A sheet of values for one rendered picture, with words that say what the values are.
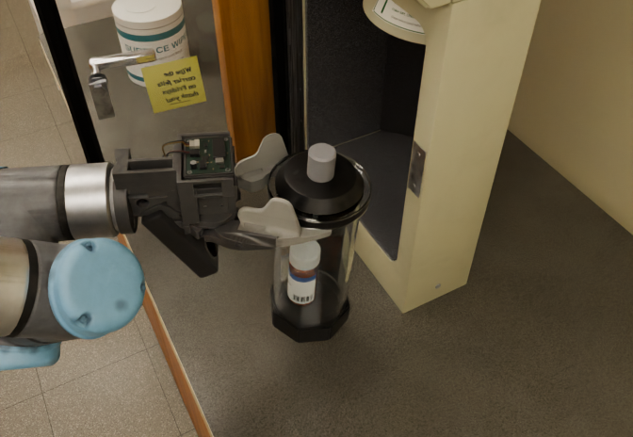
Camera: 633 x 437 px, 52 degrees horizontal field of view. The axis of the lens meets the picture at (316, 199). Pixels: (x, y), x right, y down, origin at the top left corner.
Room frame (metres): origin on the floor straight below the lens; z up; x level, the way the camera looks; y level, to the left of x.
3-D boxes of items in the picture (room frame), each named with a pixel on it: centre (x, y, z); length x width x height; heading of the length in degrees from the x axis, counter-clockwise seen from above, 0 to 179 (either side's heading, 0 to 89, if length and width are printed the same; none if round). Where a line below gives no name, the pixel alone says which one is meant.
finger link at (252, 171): (0.53, 0.05, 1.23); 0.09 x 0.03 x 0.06; 122
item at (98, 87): (0.70, 0.28, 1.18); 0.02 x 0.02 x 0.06; 18
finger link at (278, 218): (0.44, 0.03, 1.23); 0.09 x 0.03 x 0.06; 73
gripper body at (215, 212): (0.47, 0.14, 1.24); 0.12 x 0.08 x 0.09; 98
